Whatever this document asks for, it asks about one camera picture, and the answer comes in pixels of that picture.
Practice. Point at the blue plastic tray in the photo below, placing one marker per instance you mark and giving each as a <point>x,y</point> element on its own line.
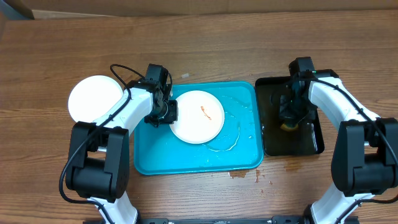
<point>158,151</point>

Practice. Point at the green yellow sponge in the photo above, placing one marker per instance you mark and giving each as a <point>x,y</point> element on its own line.
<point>289,127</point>

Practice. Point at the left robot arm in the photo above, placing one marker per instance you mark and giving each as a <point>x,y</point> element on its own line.
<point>106,113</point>

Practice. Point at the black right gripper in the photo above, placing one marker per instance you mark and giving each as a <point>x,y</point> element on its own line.
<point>289,115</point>

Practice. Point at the black water tray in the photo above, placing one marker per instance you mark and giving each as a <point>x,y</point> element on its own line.
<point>306,140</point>

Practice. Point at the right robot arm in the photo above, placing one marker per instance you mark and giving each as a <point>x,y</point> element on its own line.
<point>364,162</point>

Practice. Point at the white plate with red stain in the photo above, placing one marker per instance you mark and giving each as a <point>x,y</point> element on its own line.
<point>200,117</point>

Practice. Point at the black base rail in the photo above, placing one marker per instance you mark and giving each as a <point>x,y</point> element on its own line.
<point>283,219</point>

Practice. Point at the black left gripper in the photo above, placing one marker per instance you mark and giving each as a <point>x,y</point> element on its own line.
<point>173,117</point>

